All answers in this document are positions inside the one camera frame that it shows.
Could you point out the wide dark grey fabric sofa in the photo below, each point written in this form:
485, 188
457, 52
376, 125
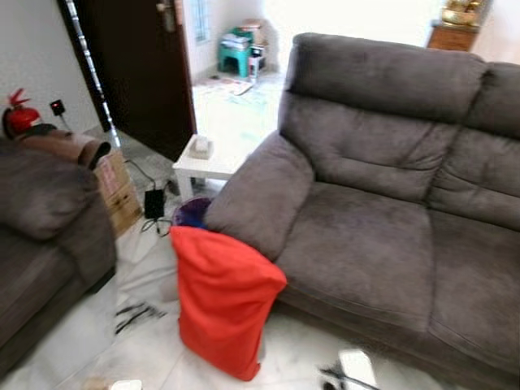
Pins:
382, 236

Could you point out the brown wooden cabinet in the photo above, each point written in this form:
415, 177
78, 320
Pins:
452, 37

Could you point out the golden ornament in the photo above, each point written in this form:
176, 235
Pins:
463, 11

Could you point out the white side table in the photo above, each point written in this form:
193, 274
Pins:
215, 166

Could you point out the teal plastic stool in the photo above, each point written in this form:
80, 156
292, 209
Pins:
234, 55

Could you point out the beige tissue box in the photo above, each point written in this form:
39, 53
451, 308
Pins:
200, 147

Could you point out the purple waste bin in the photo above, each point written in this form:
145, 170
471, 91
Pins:
193, 213

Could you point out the black power adapter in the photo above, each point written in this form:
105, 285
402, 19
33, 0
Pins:
154, 204

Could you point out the dark brown wooden door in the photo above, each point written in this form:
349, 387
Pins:
138, 73

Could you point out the brown cardboard box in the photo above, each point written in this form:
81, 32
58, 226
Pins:
118, 191

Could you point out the brown folded cloth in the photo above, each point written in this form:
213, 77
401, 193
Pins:
69, 146

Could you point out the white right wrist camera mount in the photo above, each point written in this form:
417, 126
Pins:
357, 370

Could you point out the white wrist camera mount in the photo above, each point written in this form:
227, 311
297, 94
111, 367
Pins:
126, 385
357, 370

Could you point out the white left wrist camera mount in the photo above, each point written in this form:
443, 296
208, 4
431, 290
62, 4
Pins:
126, 385

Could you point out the chrome door frame strip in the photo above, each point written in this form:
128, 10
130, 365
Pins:
89, 73

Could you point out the small black wall plug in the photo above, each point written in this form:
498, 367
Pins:
57, 106

